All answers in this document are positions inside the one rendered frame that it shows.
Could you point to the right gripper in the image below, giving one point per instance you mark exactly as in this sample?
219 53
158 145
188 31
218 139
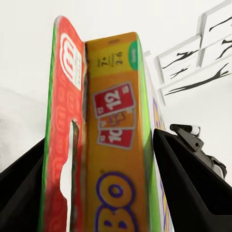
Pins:
194 144

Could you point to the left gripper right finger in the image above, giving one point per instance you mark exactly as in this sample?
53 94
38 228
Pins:
199 200

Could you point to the desk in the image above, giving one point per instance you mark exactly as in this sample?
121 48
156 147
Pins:
22 126

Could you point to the board game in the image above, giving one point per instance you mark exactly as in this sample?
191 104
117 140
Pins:
104 88

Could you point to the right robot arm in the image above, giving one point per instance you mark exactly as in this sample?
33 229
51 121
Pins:
190 136

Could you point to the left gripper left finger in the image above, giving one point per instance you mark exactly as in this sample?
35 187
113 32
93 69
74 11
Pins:
20 190

